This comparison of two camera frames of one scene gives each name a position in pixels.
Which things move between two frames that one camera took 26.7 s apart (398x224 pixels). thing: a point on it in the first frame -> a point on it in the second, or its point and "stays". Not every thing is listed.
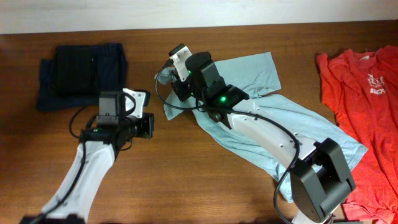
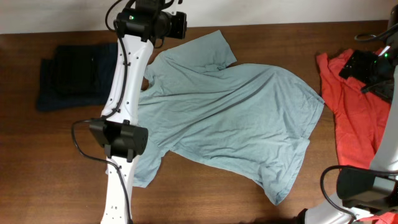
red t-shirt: x=362 y=90 stays
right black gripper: x=182 y=91 -> x=357 y=65
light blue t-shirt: x=257 y=76 -> x=252 y=124
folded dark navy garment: x=76 y=74 stays
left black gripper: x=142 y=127 -> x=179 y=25
